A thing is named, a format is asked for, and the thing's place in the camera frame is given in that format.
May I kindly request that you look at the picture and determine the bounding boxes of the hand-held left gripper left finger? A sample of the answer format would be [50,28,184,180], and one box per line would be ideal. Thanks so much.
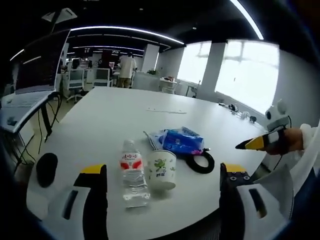
[46,163,110,240]

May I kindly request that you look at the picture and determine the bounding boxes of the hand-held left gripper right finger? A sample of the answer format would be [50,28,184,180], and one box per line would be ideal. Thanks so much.
[219,162,291,240]

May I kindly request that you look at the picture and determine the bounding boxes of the black round object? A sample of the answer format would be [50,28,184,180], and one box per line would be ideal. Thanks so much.
[36,152,59,189]

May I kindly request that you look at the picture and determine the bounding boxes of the black cable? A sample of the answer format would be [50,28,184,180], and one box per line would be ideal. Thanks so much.
[185,148,216,174]

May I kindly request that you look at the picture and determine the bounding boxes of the clear plastic water bottle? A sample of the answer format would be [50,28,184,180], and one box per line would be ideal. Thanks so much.
[118,139,151,209]

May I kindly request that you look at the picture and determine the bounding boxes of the blue tissue pack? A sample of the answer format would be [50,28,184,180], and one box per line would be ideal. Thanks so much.
[143,126,206,158]

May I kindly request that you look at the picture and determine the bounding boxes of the white paper cup green print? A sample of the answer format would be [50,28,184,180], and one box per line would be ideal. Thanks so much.
[145,149,177,191]

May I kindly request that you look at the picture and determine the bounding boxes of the small items cluster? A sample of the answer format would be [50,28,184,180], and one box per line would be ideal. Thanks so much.
[218,100,259,124]

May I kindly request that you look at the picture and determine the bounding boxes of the white tabletop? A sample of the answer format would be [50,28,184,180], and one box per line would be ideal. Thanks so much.
[26,86,274,227]

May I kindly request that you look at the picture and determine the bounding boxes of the person's right hand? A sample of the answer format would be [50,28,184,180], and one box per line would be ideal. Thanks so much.
[264,127,305,156]

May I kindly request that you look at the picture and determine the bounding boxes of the person's white coat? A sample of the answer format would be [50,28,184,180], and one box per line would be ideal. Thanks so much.
[251,149,320,222]

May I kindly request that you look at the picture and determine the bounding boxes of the curved ceiling light strip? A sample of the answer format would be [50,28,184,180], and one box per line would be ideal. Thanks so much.
[229,0,265,41]

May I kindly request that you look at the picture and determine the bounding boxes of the white side table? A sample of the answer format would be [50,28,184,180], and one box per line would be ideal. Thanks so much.
[0,91,60,134]

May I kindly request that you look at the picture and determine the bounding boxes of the white office chair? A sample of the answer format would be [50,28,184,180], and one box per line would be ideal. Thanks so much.
[92,67,113,88]
[66,68,85,103]
[83,67,96,91]

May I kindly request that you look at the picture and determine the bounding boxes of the white low cabinet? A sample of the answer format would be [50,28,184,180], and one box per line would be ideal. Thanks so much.
[131,71,161,93]

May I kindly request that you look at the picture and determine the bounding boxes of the open laptop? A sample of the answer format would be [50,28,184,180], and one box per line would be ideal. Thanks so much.
[1,28,71,109]

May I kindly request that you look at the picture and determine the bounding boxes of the long ceiling light strip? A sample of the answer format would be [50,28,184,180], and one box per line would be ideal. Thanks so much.
[70,25,185,46]

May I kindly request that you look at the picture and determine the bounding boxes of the black hanging cables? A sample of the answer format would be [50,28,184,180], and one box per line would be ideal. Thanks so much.
[14,93,63,166]

